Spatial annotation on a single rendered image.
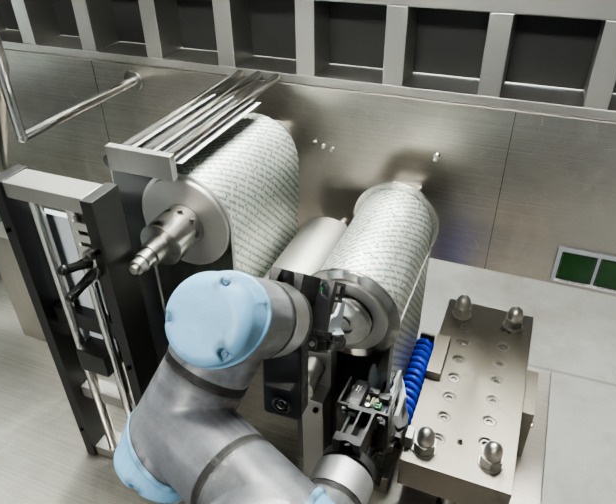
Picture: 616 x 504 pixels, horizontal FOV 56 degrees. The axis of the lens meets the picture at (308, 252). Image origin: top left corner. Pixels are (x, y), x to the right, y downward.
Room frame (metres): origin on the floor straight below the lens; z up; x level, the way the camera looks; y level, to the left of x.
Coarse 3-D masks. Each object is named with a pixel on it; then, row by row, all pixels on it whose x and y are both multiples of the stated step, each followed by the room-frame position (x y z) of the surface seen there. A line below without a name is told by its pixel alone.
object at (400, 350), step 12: (420, 276) 0.73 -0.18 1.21; (420, 288) 0.75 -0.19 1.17; (408, 300) 0.67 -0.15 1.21; (420, 300) 0.77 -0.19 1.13; (408, 312) 0.67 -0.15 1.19; (420, 312) 0.79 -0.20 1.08; (408, 324) 0.68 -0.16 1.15; (408, 336) 0.70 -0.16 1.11; (396, 348) 0.61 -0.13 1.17; (408, 348) 0.71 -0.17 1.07; (396, 360) 0.62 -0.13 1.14
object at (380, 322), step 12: (348, 288) 0.59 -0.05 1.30; (360, 288) 0.58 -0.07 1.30; (360, 300) 0.58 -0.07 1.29; (372, 300) 0.58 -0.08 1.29; (372, 312) 0.58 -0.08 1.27; (384, 312) 0.57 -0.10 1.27; (384, 324) 0.57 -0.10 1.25; (372, 336) 0.57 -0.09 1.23; (348, 348) 0.59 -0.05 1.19; (360, 348) 0.58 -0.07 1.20
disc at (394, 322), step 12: (324, 276) 0.61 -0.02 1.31; (336, 276) 0.60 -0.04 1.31; (348, 276) 0.59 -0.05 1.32; (360, 276) 0.59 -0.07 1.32; (372, 288) 0.58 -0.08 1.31; (384, 300) 0.58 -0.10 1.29; (396, 312) 0.57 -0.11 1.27; (396, 324) 0.57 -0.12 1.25; (384, 336) 0.57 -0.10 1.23; (396, 336) 0.57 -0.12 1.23; (372, 348) 0.58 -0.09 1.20; (384, 348) 0.57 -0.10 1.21
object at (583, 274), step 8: (568, 256) 0.78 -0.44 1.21; (576, 256) 0.78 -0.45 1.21; (568, 264) 0.78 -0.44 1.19; (576, 264) 0.78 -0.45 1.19; (584, 264) 0.77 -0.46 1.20; (592, 264) 0.77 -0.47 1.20; (560, 272) 0.79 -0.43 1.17; (568, 272) 0.78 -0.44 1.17; (576, 272) 0.78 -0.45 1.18; (584, 272) 0.77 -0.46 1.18; (576, 280) 0.78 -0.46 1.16; (584, 280) 0.77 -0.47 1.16
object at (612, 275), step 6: (606, 264) 0.76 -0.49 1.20; (612, 264) 0.76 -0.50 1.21; (600, 270) 0.76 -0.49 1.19; (606, 270) 0.76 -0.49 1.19; (612, 270) 0.76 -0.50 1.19; (600, 276) 0.76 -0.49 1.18; (606, 276) 0.76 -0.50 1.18; (612, 276) 0.76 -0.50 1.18; (600, 282) 0.76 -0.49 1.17; (606, 282) 0.76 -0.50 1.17; (612, 282) 0.76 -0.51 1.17
